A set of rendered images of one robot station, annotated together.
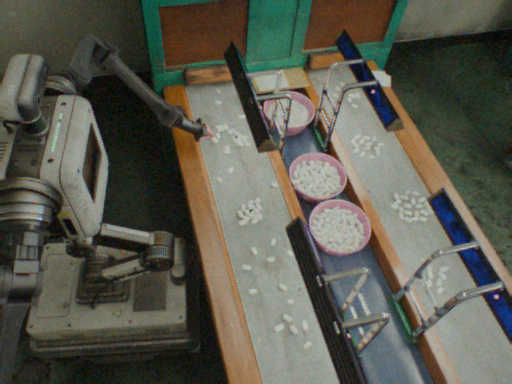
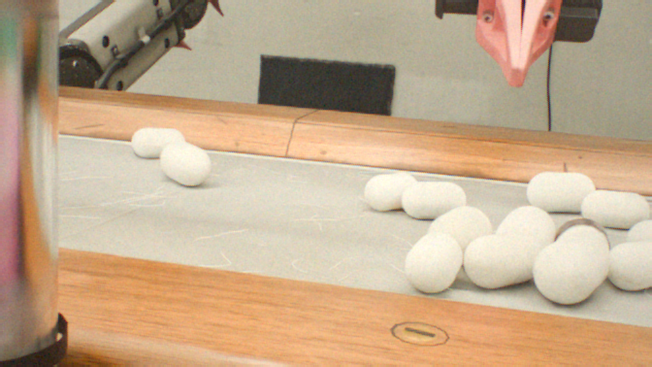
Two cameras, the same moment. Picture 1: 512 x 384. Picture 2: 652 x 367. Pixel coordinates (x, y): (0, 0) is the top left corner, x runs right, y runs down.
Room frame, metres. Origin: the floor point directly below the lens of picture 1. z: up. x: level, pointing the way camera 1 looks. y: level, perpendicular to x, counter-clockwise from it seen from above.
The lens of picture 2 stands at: (1.53, -0.16, 0.82)
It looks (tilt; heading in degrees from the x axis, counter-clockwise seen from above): 11 degrees down; 121
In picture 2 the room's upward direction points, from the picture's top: 4 degrees clockwise
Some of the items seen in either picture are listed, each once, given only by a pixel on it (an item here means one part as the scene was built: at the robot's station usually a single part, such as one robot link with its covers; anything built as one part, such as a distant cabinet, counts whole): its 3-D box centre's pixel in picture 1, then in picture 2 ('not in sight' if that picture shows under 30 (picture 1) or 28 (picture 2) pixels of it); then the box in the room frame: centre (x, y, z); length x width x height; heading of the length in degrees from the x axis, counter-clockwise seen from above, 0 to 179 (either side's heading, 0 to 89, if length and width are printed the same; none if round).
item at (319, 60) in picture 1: (333, 58); not in sight; (2.08, -0.34, 0.83); 0.30 x 0.06 x 0.07; 111
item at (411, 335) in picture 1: (441, 294); not in sight; (0.70, -0.71, 0.90); 0.20 x 0.19 x 0.45; 21
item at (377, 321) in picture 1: (339, 320); not in sight; (0.56, -0.34, 0.90); 0.20 x 0.19 x 0.45; 21
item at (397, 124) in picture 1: (367, 76); not in sight; (1.64, -0.44, 1.08); 0.62 x 0.08 x 0.07; 21
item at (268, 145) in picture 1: (248, 92); not in sight; (1.44, 0.09, 1.08); 0.62 x 0.08 x 0.07; 21
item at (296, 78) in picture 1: (277, 80); not in sight; (1.91, -0.04, 0.77); 0.33 x 0.15 x 0.01; 111
